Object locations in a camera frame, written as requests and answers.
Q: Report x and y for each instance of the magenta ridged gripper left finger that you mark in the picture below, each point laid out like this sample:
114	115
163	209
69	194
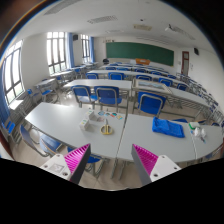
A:
70	166

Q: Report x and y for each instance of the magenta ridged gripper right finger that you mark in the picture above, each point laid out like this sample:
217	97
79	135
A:
151	167

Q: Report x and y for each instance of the blue folded towel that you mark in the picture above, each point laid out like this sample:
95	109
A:
167	127

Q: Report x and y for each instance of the blue chair under front desk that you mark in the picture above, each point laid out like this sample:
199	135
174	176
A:
49	146

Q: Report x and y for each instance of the grey desk front right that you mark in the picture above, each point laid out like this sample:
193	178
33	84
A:
138	131

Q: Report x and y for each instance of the grey desk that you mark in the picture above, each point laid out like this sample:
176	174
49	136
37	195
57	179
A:
61	122
138	131

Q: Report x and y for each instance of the small white box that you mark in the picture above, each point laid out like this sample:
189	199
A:
84	124

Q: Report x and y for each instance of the grey desk front left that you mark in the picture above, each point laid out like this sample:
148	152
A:
61	122

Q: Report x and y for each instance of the white plastic bag items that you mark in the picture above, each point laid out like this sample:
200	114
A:
197	130

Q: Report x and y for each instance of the colourful cards on table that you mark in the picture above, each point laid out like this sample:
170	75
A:
109	114

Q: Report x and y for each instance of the blue chair behind table right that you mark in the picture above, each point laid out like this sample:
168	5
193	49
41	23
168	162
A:
150	103

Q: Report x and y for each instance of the blue chair behind table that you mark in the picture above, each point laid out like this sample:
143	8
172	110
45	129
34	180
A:
83	95
150	103
108	95

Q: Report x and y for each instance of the blue chair behind table left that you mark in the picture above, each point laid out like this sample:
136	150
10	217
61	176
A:
83	95

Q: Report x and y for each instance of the blue chair behind table middle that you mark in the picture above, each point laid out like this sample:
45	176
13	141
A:
108	95

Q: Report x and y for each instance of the grey desk second row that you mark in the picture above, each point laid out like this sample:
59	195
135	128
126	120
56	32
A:
121	84

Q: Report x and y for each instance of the orange lectern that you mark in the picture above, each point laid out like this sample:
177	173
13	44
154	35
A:
142	61

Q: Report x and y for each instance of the green chalkboard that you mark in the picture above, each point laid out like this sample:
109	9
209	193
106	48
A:
130	50

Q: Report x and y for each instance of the left large window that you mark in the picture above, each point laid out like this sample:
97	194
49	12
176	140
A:
12	79

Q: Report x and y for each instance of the brown door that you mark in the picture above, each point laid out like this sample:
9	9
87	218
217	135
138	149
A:
185	63

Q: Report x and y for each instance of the middle window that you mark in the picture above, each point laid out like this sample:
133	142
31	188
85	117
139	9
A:
56	54

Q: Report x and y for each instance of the blue curtain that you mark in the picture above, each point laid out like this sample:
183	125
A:
70	50

